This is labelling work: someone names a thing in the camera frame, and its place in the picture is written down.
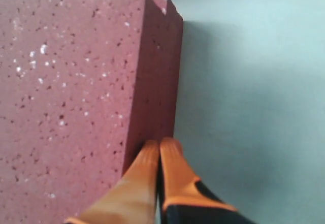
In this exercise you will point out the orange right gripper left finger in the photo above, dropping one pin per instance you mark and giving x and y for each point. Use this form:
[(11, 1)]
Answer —
[(133, 198)]

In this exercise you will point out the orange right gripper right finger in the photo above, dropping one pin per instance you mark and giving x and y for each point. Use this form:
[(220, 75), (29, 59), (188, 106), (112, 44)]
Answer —
[(183, 197)]

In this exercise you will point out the red brick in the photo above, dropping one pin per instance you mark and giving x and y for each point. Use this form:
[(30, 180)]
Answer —
[(83, 84)]

